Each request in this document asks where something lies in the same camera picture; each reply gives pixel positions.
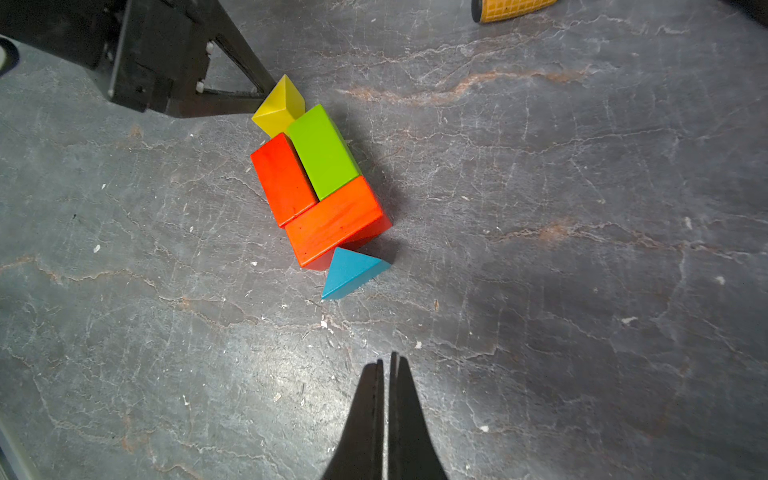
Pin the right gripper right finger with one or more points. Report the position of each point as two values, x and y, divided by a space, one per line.
411 454

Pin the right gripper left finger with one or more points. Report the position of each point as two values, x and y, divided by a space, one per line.
359 454

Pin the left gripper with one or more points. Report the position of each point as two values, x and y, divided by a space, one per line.
185 59

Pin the yellow small block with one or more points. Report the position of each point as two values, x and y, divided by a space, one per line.
280 109

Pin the green rectangular block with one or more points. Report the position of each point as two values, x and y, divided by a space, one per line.
325 156

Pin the red block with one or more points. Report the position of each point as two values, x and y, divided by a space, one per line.
286 185
348 218

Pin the teal small block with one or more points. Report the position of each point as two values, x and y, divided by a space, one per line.
350 270

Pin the small wooden-handled screwdriver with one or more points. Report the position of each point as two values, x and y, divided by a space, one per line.
489 11

